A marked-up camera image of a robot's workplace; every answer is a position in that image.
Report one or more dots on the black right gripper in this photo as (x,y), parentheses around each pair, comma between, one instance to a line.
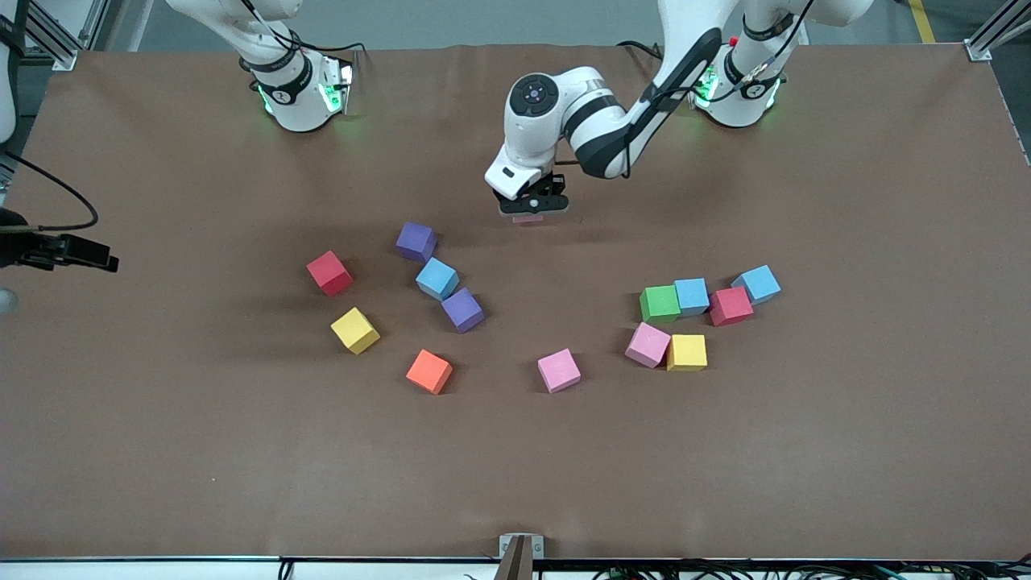
(22,248)

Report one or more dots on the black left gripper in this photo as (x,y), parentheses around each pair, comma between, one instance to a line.
(553,186)

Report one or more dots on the pink foam cube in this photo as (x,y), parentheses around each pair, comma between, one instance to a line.
(559,370)
(527,219)
(648,345)

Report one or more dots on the purple foam cube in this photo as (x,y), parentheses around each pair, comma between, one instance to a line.
(463,309)
(416,241)

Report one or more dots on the blue foam cube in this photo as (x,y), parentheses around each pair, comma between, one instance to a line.
(437,278)
(692,296)
(757,283)

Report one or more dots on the yellow foam cube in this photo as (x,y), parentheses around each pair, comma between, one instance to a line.
(355,330)
(687,352)

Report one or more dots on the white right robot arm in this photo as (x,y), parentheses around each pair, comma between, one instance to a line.
(298,97)

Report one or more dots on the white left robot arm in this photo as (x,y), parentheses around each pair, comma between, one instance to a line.
(556,121)

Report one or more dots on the green foam cube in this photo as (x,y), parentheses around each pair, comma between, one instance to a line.
(660,304)

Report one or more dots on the red foam cube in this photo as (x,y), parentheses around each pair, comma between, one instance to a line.
(731,306)
(329,272)

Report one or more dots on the orange foam cube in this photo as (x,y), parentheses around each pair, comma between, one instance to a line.
(429,371)

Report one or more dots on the brown table cover mat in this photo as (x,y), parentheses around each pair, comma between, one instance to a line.
(515,467)

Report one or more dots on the aluminium frame post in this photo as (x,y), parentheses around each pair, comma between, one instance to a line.
(987,44)
(48,40)

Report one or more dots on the white table edge rail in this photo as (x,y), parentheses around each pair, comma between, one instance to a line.
(121,570)

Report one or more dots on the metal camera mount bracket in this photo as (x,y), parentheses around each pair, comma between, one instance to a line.
(521,552)

